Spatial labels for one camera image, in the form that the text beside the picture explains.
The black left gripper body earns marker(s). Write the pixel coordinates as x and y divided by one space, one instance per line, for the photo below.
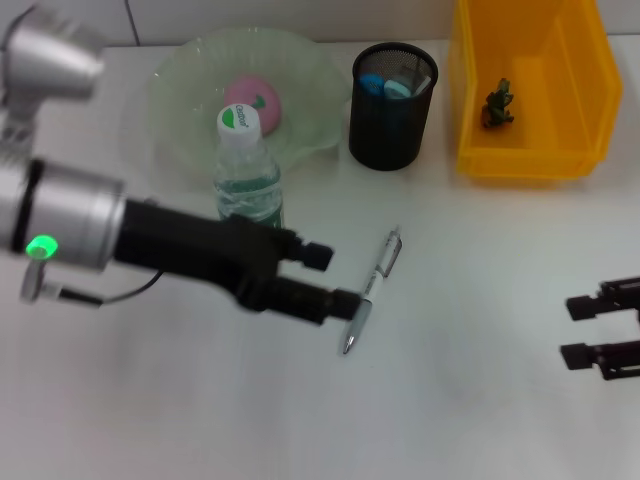
200 250

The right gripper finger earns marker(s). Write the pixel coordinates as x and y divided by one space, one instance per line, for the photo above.
595 357
600 300

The pink peach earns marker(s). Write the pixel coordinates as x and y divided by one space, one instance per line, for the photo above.
270 107

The green glass fruit plate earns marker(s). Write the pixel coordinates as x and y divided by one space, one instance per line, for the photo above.
310 115

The silver grey pen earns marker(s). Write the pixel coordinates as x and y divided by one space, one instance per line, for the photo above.
372 290

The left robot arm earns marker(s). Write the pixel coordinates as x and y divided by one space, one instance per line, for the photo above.
60 215

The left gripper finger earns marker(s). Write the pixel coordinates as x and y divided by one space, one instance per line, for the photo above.
315 300
315 255

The blue plastic scissors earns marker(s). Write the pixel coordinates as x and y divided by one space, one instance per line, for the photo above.
385 87

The clear water bottle green label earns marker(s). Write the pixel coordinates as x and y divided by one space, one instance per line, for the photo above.
247 170

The yellow plastic storage bin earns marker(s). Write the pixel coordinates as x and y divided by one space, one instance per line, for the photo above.
565 60

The black mesh pen holder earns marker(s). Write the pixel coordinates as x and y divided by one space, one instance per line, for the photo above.
385 135

